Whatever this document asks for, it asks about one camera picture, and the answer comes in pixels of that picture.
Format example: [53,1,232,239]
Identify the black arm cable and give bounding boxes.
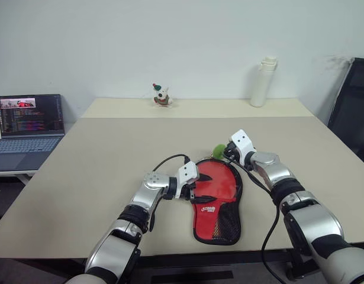
[227,158,289,284]
[150,153,191,233]

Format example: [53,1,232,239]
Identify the white plush dog toy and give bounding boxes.
[151,82,175,109]

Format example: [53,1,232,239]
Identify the black office chair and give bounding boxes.
[327,57,364,170]

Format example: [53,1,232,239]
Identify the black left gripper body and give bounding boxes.
[181,179,200,204]

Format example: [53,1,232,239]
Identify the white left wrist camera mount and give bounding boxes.
[174,162,199,199]

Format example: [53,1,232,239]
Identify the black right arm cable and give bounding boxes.
[227,158,289,284]

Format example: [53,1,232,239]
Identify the green ball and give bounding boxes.
[214,143,227,159]

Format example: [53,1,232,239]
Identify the black and red paddle case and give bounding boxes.
[191,157,244,246]

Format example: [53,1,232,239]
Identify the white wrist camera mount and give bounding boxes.
[174,162,199,199]
[229,128,257,165]

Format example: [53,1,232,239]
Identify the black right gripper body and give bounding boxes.
[223,141,241,163]

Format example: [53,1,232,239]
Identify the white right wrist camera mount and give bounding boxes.
[229,128,257,165]

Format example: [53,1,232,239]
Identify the black table frame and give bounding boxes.
[138,256,299,284]

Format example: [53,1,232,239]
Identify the blue open laptop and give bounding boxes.
[0,93,66,173]

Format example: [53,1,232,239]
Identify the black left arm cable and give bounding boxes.
[150,153,191,233]

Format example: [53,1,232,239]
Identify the red table tennis paddle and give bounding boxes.
[196,161,239,205]

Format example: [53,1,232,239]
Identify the white water bottle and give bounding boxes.
[249,55,279,108]

